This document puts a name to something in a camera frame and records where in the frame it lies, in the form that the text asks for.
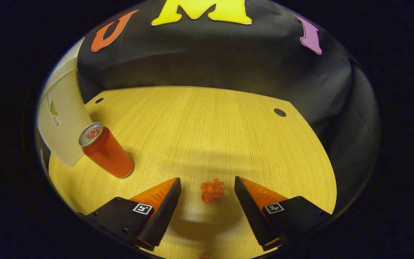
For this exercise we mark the orange pop can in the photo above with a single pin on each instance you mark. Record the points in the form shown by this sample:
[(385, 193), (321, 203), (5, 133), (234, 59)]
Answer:
[(108, 154)]

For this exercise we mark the white desktop garbage bin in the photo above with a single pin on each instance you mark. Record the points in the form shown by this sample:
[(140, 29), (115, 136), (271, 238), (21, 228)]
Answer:
[(63, 122)]

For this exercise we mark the orange paper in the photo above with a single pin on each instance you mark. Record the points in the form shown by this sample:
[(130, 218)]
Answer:
[(212, 191)]

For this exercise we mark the wooden desktop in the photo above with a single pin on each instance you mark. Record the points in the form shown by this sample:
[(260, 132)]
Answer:
[(210, 136)]

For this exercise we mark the black backdrop cloth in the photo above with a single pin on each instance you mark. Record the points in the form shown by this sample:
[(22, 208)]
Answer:
[(210, 57)]

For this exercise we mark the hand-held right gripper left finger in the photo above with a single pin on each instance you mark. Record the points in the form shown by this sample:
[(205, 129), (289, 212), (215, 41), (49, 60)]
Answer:
[(164, 212)]

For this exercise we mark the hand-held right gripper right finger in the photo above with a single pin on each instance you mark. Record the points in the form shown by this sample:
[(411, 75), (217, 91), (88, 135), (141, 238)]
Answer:
[(252, 212)]

